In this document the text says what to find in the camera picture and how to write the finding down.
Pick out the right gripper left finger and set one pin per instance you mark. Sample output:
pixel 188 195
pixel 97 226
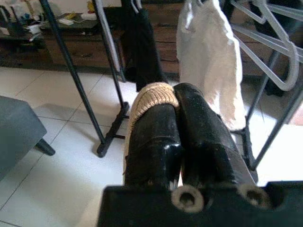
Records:
pixel 154 146

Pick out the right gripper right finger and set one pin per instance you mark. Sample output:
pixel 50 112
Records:
pixel 203 142

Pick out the beige knit garment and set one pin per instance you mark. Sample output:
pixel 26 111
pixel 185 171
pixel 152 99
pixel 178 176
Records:
pixel 156 94

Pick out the white hanger with black shirt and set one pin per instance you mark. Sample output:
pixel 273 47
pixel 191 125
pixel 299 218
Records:
pixel 136 6

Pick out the white shirt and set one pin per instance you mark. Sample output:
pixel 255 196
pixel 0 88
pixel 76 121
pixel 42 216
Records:
pixel 208 59

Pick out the black shirt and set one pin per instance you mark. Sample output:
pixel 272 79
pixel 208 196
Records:
pixel 142 47

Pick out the dark wood TV cabinet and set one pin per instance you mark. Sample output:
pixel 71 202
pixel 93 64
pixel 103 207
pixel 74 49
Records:
pixel 82 47

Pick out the dark grey ottoman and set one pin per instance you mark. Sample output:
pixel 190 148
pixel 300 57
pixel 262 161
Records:
pixel 16 130

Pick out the white power strip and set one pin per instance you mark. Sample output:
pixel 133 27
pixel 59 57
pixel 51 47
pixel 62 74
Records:
pixel 65 21

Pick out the black clothes rack silver rail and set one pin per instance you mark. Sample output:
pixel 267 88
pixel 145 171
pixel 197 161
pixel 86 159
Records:
pixel 69 59

